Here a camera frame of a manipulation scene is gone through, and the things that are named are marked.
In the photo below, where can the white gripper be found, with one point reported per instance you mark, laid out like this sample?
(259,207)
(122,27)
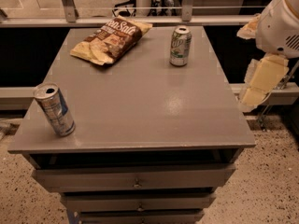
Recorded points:
(277,28)

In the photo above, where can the brown chip bag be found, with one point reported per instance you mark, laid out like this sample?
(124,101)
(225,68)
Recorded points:
(107,44)

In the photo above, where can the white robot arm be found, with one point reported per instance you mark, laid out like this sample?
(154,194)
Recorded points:
(276,33)

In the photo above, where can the green soda can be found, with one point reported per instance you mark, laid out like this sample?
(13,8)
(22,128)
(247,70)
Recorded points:
(180,45)

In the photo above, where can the grey drawer cabinet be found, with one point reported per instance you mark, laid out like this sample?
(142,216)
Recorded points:
(141,111)

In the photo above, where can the top grey drawer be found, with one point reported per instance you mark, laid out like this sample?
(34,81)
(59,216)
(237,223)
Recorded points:
(134,178)

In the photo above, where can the grey drawer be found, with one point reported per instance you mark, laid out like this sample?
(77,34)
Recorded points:
(134,178)
(138,202)
(147,217)

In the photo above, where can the middle grey drawer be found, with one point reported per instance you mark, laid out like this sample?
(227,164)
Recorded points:
(138,202)

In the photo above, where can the metal window railing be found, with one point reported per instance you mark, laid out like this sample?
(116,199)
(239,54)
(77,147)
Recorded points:
(92,13)

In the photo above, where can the silver blue energy drink can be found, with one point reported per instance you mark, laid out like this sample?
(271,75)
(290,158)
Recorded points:
(51,100)

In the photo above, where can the bottom grey drawer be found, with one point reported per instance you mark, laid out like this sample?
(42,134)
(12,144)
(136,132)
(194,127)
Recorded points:
(147,217)

